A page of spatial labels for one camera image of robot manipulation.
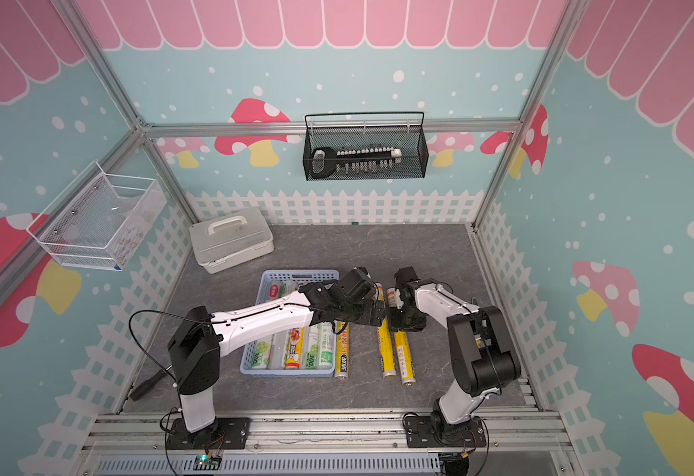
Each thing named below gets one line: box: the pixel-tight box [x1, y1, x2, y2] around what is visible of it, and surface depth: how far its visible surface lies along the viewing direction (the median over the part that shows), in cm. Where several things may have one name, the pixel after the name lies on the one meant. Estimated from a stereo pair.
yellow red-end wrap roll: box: [283, 327, 305, 370], surface depth 86 cm
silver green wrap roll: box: [268, 331, 289, 369], surface depth 85 cm
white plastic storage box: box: [189, 206, 275, 275], surface depth 105 cm
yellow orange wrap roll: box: [376, 282, 397, 378], surface depth 87 cm
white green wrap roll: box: [251, 336, 274, 370], surface depth 83 cm
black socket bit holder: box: [311, 146, 403, 179], surface depth 91 cm
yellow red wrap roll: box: [334, 321, 349, 379], surface depth 85 cm
